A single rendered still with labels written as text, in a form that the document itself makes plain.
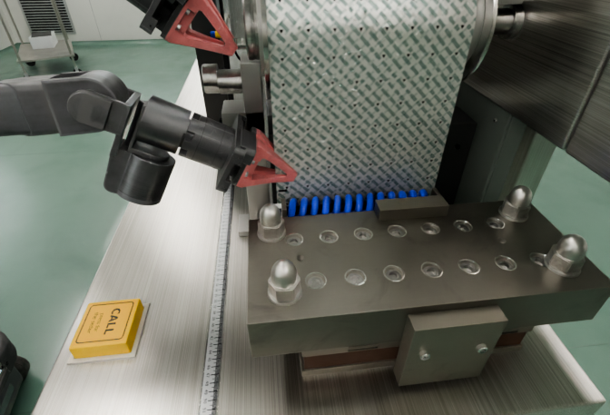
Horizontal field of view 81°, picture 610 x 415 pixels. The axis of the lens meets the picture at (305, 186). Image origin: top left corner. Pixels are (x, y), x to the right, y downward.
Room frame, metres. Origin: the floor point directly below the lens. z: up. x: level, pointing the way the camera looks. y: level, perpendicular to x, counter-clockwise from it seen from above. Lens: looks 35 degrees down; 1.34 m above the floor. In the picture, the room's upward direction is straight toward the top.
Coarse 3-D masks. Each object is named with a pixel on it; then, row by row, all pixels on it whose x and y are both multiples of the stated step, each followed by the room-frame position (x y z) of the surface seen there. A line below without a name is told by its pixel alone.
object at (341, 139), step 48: (288, 96) 0.41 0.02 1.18; (336, 96) 0.42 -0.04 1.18; (384, 96) 0.43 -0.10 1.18; (432, 96) 0.44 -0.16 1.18; (288, 144) 0.41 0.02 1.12; (336, 144) 0.42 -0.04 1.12; (384, 144) 0.43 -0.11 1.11; (432, 144) 0.44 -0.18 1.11; (288, 192) 0.41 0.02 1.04; (336, 192) 0.42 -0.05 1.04; (384, 192) 0.43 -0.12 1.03
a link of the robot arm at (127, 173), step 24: (72, 96) 0.34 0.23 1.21; (96, 96) 0.35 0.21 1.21; (96, 120) 0.34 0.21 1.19; (120, 120) 0.35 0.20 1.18; (120, 144) 0.37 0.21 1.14; (120, 168) 0.36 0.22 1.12; (144, 168) 0.36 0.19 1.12; (168, 168) 0.37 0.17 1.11; (120, 192) 0.35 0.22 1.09; (144, 192) 0.35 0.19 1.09
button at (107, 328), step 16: (96, 304) 0.31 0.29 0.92; (112, 304) 0.31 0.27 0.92; (128, 304) 0.31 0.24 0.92; (96, 320) 0.29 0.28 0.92; (112, 320) 0.29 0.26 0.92; (128, 320) 0.29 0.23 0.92; (80, 336) 0.27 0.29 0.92; (96, 336) 0.27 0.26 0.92; (112, 336) 0.27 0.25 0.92; (128, 336) 0.27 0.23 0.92; (80, 352) 0.25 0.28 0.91; (96, 352) 0.25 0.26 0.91; (112, 352) 0.25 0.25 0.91; (128, 352) 0.26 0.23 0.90
